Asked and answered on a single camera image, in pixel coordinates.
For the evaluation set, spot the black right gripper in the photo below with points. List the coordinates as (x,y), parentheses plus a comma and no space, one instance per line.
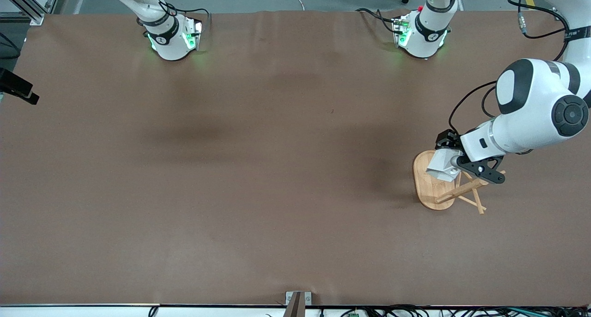
(14,83)

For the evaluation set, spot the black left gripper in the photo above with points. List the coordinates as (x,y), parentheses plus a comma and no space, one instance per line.
(447,139)

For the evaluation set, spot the white faceted cup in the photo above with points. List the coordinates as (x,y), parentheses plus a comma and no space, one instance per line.
(441,167)

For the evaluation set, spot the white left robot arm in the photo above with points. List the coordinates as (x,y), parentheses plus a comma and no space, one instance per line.
(531,118)

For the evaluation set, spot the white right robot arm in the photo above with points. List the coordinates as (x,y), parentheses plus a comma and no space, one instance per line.
(168,42)

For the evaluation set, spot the wooden cup rack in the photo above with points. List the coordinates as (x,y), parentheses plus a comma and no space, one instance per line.
(427,192)

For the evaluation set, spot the brown table cover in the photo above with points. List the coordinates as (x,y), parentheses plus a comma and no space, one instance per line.
(277,169)

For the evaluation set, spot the aluminum frame profile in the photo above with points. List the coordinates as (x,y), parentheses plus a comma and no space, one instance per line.
(27,5)

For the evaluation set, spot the metal camera bracket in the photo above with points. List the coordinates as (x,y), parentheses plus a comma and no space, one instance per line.
(298,305)

